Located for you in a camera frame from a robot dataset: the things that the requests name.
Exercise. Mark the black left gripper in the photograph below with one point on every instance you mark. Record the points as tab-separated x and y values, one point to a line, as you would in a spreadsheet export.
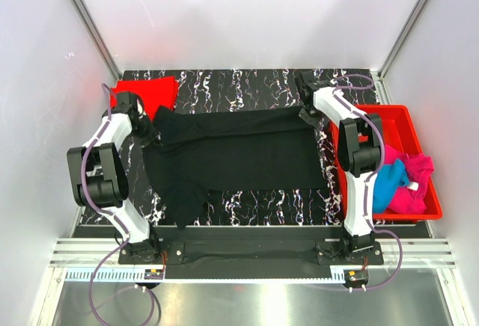
151	139

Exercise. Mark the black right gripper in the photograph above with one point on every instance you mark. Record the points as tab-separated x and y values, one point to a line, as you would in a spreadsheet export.
312	121

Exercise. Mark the black t shirt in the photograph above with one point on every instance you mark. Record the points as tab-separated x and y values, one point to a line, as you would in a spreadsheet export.
198	154

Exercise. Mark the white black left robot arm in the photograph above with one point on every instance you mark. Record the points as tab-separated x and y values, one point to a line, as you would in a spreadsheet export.
98	178

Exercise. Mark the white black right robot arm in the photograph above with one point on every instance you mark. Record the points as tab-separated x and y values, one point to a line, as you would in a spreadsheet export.
360	153

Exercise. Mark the folded red t shirt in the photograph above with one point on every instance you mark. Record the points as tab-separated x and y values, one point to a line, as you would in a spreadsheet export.
154	93

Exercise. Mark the blue t shirt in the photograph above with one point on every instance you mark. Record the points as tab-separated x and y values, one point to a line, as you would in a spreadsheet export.
387	187

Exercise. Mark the pink t shirt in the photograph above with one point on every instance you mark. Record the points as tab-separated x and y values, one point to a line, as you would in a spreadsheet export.
411	176

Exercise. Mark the aluminium frame post right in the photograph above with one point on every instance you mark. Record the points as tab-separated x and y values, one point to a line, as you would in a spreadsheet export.
412	20

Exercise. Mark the aluminium frame post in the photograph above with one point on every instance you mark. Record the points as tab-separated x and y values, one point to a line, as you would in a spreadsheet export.
90	26
412	20

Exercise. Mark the aluminium frame post left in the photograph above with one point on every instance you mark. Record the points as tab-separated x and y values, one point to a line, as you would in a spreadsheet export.
90	26

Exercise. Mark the aluminium front rail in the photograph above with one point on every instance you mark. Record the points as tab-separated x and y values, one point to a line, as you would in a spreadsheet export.
414	253

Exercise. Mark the white slotted cable duct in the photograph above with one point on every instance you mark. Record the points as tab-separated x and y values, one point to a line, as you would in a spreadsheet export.
328	275

